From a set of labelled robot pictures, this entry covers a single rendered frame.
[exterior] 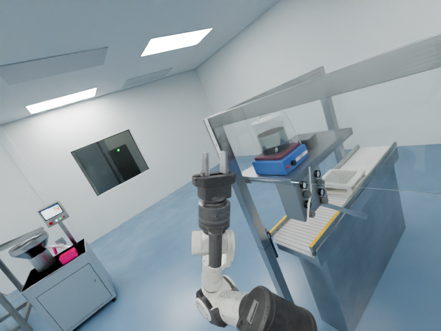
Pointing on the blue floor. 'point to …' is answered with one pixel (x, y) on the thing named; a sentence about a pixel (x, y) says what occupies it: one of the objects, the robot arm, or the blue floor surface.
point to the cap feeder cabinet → (69, 289)
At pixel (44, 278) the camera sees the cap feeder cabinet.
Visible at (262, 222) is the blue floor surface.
